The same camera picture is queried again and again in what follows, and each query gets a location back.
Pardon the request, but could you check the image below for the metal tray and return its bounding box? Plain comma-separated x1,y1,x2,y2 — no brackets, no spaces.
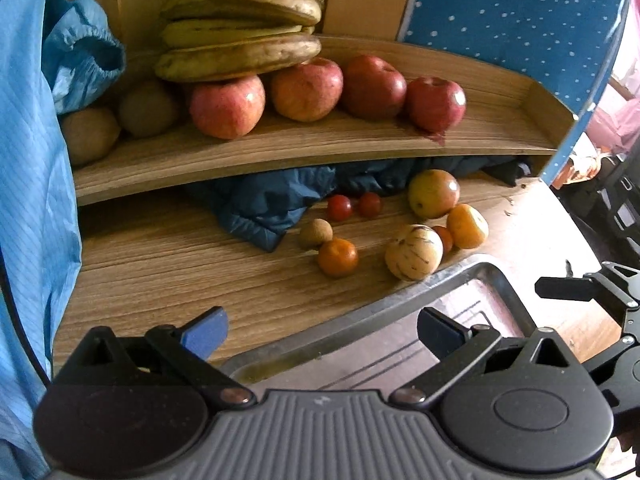
220,255,539,397

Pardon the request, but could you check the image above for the dark blue cloth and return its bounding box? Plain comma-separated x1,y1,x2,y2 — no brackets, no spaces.
182,155,534,253

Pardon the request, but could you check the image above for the red cherry tomato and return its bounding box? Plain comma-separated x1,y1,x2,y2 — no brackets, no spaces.
357,191,383,219
326,194,354,222

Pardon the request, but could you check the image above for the blue dotted board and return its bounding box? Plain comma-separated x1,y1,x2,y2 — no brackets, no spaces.
400,0,632,189

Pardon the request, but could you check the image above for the brown pear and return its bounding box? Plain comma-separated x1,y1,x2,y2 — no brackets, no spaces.
407,169,461,220

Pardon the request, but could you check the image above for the pink cloth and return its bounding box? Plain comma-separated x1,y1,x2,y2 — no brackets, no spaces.
585,35,640,157

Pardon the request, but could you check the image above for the wooden shelf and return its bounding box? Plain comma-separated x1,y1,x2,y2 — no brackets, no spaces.
59,35,576,208

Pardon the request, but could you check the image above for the dark red apple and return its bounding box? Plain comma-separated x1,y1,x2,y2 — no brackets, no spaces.
341,55,408,121

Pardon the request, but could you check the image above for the orange tangerine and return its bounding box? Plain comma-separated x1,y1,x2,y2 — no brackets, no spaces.
431,225,455,255
317,238,359,278
446,203,490,250

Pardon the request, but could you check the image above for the orange patterned object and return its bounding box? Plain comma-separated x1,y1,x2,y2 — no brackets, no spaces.
554,152,612,187

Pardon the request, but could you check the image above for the yellow banana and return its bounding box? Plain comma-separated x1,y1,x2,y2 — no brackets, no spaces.
160,17,317,52

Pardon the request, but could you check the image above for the striped yellow pepino melon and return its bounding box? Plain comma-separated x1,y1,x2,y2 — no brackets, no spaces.
384,224,444,282

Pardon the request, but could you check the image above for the light blue garment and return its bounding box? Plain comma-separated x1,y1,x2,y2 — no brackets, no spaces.
0,0,127,480

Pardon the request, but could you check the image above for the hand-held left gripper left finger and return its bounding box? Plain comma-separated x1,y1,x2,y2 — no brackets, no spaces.
65,307,257,408

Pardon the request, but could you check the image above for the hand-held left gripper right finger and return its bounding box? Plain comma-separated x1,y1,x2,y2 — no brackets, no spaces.
389,307,582,409

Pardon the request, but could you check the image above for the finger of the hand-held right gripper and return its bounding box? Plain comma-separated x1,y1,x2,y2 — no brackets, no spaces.
582,307,640,413
534,260,640,311

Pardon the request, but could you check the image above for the dark object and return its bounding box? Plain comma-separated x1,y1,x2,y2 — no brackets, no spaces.
565,152,640,263

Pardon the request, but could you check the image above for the brown kiwi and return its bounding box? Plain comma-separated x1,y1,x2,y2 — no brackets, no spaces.
118,80,181,139
60,107,122,167

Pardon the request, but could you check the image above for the small brown longan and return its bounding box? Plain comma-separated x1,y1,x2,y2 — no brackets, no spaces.
299,218,334,250

